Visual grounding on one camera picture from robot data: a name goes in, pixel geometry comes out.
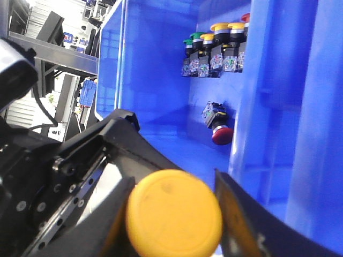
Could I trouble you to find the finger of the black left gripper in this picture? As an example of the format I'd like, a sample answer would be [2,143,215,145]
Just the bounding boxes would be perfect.
[61,109,179,182]

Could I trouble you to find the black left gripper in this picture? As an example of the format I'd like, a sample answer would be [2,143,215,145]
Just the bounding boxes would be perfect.
[1,120,135,256]

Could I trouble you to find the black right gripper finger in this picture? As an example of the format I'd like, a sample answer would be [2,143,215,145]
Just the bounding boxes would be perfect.
[214,169,338,256]

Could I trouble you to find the yellow mushroom push button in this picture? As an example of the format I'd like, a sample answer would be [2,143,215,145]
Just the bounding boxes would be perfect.
[126,169,223,256]

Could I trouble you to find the fallen red push button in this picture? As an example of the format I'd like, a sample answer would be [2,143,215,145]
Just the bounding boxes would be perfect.
[202,101,234,146]

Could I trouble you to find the green push button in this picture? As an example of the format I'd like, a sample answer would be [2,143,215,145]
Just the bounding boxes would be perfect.
[182,39,193,77]
[189,32,205,77]

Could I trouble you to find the gray metal shelf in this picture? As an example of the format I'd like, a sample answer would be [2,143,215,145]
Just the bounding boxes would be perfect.
[9,32,98,75]

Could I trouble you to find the small yellow push button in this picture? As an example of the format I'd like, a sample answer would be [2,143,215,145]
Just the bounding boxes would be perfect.
[198,33,214,78]

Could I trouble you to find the left blue plastic bin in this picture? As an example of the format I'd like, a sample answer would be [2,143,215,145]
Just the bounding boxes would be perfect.
[96,1,342,253]

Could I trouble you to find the large yellow push button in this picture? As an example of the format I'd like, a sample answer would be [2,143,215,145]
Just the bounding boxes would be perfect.
[210,22,230,78]

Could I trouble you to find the right yellow push button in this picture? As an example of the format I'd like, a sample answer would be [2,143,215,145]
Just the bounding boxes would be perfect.
[223,22,245,72]

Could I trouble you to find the red push button in row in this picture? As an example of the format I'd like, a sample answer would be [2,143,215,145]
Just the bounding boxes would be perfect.
[237,13,250,72]

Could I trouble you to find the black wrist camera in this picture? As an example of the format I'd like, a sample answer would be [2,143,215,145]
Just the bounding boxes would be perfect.
[1,37,38,111]

